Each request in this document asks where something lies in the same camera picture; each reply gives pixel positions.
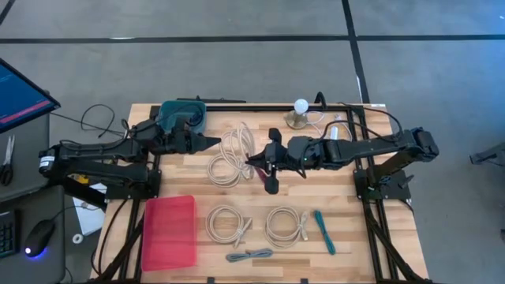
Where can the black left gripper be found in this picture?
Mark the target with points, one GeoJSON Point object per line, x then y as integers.
{"type": "Point", "coordinates": [177, 142]}

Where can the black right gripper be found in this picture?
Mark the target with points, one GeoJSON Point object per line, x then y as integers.
{"type": "Point", "coordinates": [294, 155]}

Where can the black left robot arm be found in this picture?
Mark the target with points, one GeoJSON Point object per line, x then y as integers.
{"type": "Point", "coordinates": [98, 169]}

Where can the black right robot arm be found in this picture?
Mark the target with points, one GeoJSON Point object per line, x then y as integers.
{"type": "Point", "coordinates": [367, 148]}

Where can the teal plastic basket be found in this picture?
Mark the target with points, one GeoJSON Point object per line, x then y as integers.
{"type": "Point", "coordinates": [173, 108]}

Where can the brass lamp with white bulb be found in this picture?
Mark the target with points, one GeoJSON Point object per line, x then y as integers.
{"type": "Point", "coordinates": [301, 105]}

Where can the white power adapter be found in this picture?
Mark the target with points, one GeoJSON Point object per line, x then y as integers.
{"type": "Point", "coordinates": [334, 133]}

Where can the pink plastic bin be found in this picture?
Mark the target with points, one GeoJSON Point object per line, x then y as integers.
{"type": "Point", "coordinates": [169, 232]}

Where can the white paper sheet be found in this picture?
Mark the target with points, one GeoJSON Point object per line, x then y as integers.
{"type": "Point", "coordinates": [90, 221]}

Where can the grey operator desk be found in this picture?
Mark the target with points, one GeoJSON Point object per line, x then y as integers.
{"type": "Point", "coordinates": [43, 213]}

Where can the monitor with blue screen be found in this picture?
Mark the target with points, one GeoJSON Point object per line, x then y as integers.
{"type": "Point", "coordinates": [19, 98]}

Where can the black computer mouse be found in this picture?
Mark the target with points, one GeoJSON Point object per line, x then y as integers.
{"type": "Point", "coordinates": [39, 236]}

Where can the scissors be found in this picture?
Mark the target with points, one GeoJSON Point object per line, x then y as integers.
{"type": "Point", "coordinates": [8, 150]}

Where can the black keyboard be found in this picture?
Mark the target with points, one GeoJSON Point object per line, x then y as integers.
{"type": "Point", "coordinates": [8, 234]}

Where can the black aluminium table frame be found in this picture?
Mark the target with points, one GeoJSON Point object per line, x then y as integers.
{"type": "Point", "coordinates": [256, 108]}

